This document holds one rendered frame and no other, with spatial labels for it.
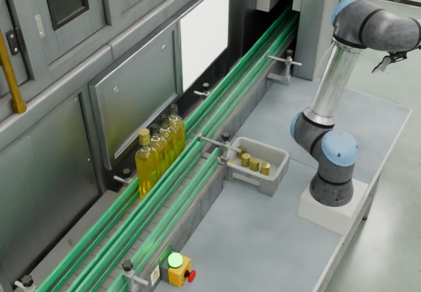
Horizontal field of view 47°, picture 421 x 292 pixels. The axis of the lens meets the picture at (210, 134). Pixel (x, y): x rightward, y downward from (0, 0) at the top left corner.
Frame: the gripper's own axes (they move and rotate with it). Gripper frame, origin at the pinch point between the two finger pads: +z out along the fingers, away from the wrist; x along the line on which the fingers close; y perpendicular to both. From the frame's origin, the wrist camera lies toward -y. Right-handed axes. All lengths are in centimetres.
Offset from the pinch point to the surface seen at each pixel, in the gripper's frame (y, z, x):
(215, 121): 22, 59, -5
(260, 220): 51, 49, 25
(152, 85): 36, 67, -32
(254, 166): 29, 50, 15
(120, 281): 98, 73, -4
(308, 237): 55, 35, 33
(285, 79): -21.6, 36.8, 7.4
